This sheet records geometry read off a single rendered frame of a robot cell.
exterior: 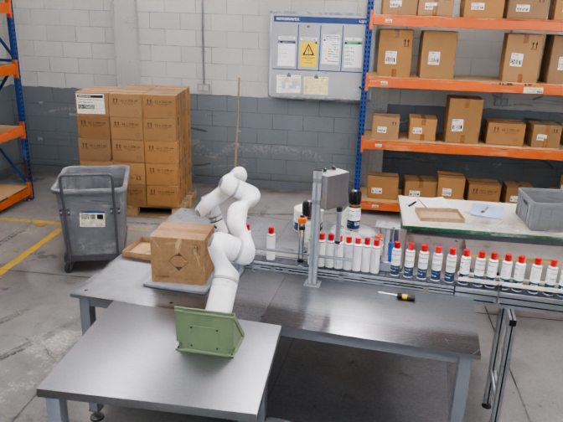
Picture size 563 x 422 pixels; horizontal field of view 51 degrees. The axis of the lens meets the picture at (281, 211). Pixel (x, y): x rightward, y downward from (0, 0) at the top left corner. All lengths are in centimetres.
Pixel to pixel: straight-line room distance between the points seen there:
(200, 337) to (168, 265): 71
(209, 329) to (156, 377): 30
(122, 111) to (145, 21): 177
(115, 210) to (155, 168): 147
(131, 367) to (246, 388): 51
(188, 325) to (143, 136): 413
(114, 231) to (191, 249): 225
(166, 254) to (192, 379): 91
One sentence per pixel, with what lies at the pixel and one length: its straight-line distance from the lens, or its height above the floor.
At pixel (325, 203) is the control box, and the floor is 133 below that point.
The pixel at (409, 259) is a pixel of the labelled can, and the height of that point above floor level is 100.
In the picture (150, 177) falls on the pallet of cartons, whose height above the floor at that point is 48.
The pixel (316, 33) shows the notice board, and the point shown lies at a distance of 740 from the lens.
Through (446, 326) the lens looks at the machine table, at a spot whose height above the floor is 83.
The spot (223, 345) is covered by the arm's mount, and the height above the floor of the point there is 89.
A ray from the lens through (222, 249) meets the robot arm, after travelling 276.
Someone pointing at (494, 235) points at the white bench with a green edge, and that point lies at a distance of 457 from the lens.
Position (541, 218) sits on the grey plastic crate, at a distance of 469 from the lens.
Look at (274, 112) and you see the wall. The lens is 768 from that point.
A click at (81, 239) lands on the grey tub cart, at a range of 545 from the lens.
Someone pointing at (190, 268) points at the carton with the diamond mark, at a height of 95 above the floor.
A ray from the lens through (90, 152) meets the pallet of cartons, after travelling 680.
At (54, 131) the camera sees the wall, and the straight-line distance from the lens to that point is 874.
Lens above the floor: 230
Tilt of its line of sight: 19 degrees down
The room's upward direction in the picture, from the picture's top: 2 degrees clockwise
